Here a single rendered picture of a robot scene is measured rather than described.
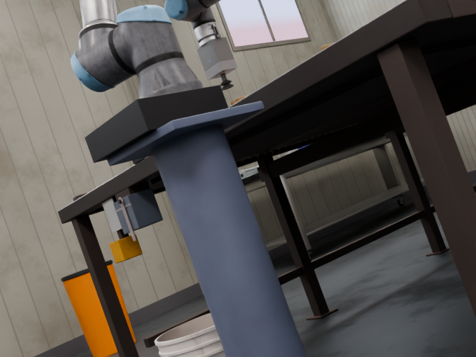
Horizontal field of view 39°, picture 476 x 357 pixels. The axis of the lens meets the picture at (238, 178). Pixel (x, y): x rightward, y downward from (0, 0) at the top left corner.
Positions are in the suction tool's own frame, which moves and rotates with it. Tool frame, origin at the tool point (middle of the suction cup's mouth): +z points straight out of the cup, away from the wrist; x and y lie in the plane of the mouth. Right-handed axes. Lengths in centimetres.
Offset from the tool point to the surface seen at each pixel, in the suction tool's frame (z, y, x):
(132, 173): 13.5, 37.4, 21.2
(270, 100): 15, -44, 25
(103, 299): 53, 103, 17
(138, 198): 22, 43, 19
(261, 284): 54, -44, 48
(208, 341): 69, 4, 36
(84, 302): 62, 287, -53
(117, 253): 37, 67, 21
